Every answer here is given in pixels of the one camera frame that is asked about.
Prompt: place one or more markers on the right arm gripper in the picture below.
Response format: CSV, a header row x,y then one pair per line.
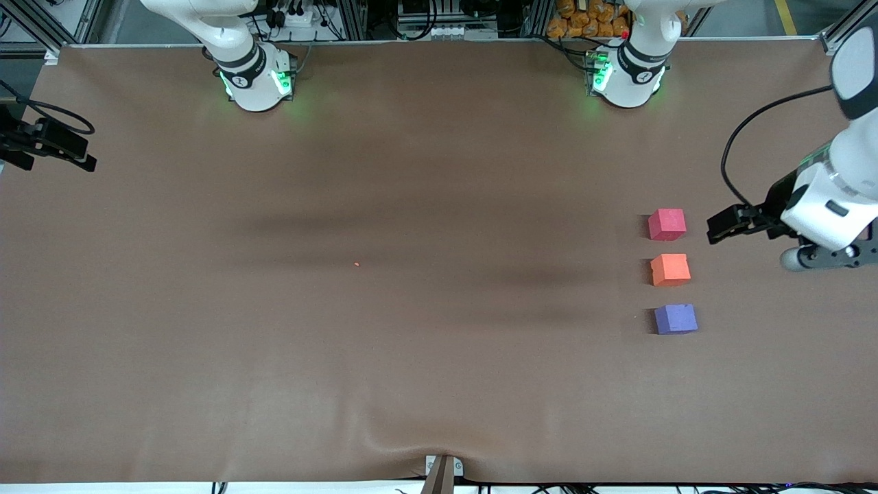
x,y
12,140

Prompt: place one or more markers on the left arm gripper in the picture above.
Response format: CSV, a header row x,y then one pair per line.
x,y
779,200

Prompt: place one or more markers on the orange foam block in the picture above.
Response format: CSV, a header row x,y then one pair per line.
x,y
670,269

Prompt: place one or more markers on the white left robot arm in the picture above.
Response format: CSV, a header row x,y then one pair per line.
x,y
634,75

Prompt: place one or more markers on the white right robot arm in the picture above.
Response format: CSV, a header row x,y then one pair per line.
x,y
254,82

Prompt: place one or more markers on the red foam block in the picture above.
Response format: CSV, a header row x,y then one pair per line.
x,y
667,224

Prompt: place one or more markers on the purple foam block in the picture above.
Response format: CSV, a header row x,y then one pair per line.
x,y
675,319

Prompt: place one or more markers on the pile of orange snacks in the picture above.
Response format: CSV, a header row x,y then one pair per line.
x,y
583,20

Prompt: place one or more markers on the white power strip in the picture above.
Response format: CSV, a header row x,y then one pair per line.
x,y
300,18

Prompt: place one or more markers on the brown table mat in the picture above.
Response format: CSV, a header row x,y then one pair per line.
x,y
439,171

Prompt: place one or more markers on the white terminal strip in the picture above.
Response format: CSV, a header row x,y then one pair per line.
x,y
446,31

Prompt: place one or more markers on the brown wooden bar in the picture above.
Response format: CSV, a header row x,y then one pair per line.
x,y
439,480

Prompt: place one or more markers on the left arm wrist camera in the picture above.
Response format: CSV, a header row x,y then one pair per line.
x,y
823,257

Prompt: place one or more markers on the aluminium frame profile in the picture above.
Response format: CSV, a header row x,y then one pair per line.
x,y
31,27
840,34

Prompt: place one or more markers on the metal bracket with screws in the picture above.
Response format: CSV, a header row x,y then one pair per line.
x,y
458,468

